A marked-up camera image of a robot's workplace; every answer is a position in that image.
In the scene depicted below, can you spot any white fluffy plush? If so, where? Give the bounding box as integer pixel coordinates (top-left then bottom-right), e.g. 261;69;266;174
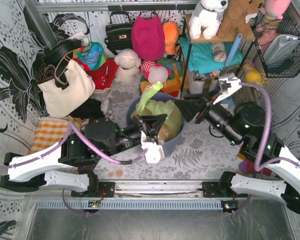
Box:
114;48;141;83

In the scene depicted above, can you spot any colourful silk scarf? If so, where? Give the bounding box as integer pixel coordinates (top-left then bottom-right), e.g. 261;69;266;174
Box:
73;41;107;71

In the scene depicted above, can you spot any orange plush toy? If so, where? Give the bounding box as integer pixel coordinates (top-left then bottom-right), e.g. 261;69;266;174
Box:
162;21;180;55

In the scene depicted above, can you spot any silver foil pouch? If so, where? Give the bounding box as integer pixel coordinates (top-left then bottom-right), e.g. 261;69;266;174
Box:
263;34;300;65

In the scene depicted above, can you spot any white plush dog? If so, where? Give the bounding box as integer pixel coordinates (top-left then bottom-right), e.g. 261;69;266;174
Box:
189;0;228;40

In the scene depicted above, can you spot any red garment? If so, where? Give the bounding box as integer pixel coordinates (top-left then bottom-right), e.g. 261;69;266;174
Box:
82;58;118;90

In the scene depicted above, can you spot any orange checkered towel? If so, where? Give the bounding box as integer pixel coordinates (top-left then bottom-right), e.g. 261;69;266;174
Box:
29;117;69;154

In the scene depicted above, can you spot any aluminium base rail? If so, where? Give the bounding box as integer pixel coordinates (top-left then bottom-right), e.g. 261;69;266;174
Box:
27;178;297;201

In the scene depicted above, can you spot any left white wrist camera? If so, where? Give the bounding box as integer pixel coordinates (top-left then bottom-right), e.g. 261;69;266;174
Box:
140;131;165;164

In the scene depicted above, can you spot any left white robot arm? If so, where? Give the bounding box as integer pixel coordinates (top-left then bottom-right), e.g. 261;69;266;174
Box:
0;114;167;196

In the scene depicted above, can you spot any teal cloth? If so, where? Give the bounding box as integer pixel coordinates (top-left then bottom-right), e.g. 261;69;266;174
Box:
178;37;243;74

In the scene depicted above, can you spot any magenta felt bag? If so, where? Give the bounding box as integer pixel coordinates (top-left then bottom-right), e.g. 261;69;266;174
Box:
131;15;165;61

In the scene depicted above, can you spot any wooden shelf board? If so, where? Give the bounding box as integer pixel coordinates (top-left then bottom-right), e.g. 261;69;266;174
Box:
183;14;256;44

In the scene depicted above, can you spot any pink pig plush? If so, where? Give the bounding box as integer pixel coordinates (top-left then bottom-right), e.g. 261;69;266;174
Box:
140;60;172;84

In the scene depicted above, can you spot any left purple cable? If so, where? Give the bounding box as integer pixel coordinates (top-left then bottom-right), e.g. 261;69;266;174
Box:
0;122;148;216

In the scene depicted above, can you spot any yellow plush toy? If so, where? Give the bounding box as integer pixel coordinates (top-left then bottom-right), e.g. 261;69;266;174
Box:
243;63;262;86

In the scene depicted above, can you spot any black leather handbag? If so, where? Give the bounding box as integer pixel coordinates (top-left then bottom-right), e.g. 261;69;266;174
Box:
104;11;134;56

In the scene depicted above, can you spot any pink plush toy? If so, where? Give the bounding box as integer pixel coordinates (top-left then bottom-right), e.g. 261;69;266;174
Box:
260;0;291;22

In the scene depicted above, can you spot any cream canvas tote bag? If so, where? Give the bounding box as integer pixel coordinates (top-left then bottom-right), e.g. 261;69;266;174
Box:
38;59;96;119

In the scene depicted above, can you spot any brown teddy bear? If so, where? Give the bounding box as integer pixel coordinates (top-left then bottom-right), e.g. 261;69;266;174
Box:
217;0;265;40

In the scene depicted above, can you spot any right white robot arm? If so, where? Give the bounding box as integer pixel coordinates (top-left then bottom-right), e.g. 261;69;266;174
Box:
174;93;300;214

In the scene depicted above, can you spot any black hat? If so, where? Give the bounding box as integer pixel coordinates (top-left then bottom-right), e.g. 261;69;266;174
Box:
44;39;82;65

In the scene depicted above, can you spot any black wire basket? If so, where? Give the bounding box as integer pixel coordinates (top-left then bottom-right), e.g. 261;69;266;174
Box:
250;12;300;79

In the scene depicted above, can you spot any green plastic trash bag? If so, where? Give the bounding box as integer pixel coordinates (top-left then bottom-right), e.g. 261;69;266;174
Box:
127;81;183;142

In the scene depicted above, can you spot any blue trash bin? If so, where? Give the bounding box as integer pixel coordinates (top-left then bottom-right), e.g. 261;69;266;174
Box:
125;92;187;158

